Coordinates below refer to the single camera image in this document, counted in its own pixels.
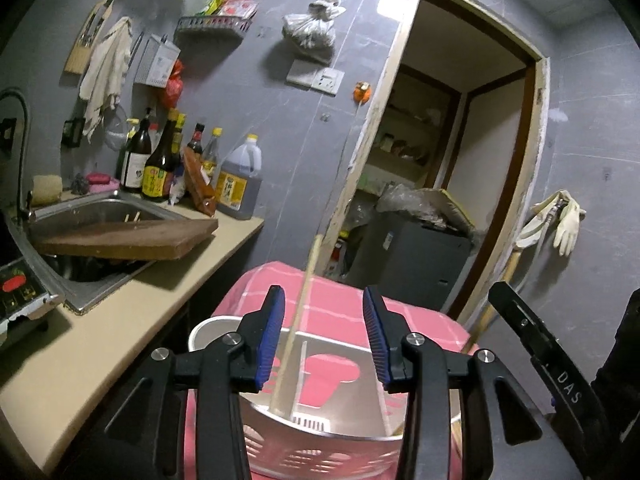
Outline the pale loofah sponge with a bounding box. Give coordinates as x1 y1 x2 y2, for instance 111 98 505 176
32 175 64 206

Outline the beige cardboard sack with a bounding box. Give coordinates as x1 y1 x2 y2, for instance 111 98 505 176
425 187 477 234

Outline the red label floor bottle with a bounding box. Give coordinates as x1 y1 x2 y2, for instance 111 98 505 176
332 230 351 274

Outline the wooden cutting board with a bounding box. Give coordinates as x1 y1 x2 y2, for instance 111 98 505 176
30 217 220 262

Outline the white round container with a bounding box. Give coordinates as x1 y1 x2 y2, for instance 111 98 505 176
187 314 247 356

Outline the grey washing machine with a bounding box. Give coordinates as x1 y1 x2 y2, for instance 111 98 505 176
344 207 474 312

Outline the wooden knife rack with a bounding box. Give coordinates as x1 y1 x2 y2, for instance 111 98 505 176
63 0 127 76

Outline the dark bottle white label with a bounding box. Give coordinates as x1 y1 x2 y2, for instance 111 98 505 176
120 107 153 194

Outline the metal wall utensil box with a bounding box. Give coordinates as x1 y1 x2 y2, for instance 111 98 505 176
133 32 181 89

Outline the hanging clear plastic bag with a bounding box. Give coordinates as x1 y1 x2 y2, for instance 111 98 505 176
281 0 347 54

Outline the grey wall shelf basket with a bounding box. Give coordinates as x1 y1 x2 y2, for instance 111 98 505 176
174 12 251 42

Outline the white perforated utensil holder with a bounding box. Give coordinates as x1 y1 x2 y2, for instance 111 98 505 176
235 327 462 480

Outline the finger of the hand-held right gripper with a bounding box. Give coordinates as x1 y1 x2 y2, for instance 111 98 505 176
487 281 557 362

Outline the wire mesh strainer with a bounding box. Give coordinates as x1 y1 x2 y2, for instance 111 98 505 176
104 109 136 154

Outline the stainless steel sink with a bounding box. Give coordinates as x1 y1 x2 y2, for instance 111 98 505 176
10 195 188 316

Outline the wooden door frame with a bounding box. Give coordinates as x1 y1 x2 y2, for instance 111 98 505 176
319 0 552 333

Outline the pink checked cloth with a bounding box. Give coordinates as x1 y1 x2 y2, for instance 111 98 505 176
185 260 474 480

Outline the wooden pantry shelf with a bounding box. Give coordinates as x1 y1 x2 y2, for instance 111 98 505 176
364 89 462 192

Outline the curved metal faucet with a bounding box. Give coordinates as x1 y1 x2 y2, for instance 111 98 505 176
0 87 34 224

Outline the cream rubber glove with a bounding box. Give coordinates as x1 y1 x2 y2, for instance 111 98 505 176
516 189 562 249
551 194 587 256

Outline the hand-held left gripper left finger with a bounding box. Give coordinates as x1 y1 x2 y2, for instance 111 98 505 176
70 285 287 480

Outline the dark bottle red cap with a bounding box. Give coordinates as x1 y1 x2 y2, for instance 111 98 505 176
186 123 207 162

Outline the red plastic bag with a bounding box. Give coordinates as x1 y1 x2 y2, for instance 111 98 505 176
162 59 185 110

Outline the white hanging towel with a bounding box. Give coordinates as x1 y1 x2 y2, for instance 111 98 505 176
78 16 134 139

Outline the clear bottle yellow cap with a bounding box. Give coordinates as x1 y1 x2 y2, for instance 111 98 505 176
202 127 224 189

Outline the red snack packet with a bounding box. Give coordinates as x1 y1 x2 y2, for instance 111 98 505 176
218 0 259 22

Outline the person's right forearm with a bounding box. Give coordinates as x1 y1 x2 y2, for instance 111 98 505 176
590 290 640 461

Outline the wooden chopstick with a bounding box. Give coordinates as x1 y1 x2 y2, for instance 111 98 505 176
271 233 321 419

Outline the bottle with yellow neck label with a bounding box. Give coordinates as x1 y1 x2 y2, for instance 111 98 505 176
172 112 187 157

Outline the white wall switch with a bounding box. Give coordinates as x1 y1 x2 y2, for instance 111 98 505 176
285 58 321 89

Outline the soy sauce bottle yellow label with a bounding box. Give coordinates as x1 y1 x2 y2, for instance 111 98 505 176
142 108 182 204

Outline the large oil jug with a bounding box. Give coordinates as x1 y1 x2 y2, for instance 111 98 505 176
215 133 263 221

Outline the crumpled clear plastic sheet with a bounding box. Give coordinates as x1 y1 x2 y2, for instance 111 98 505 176
375 183 452 226

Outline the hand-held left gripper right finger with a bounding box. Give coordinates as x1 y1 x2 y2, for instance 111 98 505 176
362 285 571 480

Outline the white wall socket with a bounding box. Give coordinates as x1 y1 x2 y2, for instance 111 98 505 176
312 66 345 96

